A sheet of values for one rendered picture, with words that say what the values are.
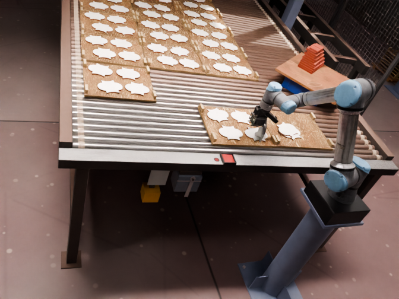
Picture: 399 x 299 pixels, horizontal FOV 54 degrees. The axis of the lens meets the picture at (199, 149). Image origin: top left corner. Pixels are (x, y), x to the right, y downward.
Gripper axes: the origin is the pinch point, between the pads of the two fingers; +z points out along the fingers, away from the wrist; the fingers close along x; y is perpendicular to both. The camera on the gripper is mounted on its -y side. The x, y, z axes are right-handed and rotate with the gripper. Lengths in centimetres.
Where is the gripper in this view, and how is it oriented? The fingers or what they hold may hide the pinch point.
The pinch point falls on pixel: (256, 134)
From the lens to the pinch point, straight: 236.2
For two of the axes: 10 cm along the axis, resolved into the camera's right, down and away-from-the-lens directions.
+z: -2.6, 7.3, 6.3
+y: -9.3, -0.2, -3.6
